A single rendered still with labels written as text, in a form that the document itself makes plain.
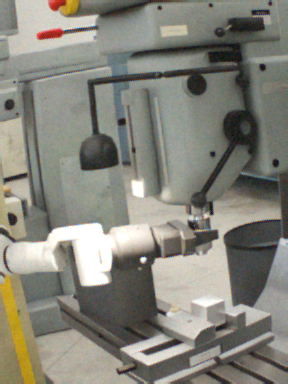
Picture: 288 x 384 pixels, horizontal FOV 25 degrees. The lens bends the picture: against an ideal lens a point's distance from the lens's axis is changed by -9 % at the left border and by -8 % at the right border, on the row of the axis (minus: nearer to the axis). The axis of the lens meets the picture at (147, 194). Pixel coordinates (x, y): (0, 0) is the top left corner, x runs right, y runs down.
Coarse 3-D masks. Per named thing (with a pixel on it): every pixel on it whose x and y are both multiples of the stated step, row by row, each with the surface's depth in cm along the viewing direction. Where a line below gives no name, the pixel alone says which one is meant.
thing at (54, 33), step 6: (48, 30) 128; (54, 30) 128; (60, 30) 129; (66, 30) 130; (72, 30) 130; (78, 30) 131; (84, 30) 132; (90, 30) 133; (42, 36) 127; (48, 36) 128; (54, 36) 128; (60, 36) 129
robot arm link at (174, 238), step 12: (132, 228) 135; (144, 228) 135; (156, 228) 139; (168, 228) 139; (180, 228) 137; (132, 240) 133; (144, 240) 134; (156, 240) 136; (168, 240) 135; (180, 240) 136; (192, 240) 134; (144, 252) 134; (156, 252) 137; (168, 252) 135; (180, 252) 136; (192, 252) 136; (144, 264) 136
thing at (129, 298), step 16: (112, 272) 166; (128, 272) 168; (144, 272) 171; (80, 288) 182; (96, 288) 174; (112, 288) 167; (128, 288) 169; (144, 288) 172; (80, 304) 185; (96, 304) 177; (112, 304) 170; (128, 304) 169; (144, 304) 172; (112, 320) 172; (128, 320) 170
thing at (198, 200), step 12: (228, 120) 127; (240, 120) 127; (252, 120) 128; (228, 132) 127; (240, 132) 127; (252, 132) 129; (240, 144) 128; (228, 156) 126; (216, 168) 126; (204, 192) 124; (192, 204) 124; (204, 204) 124
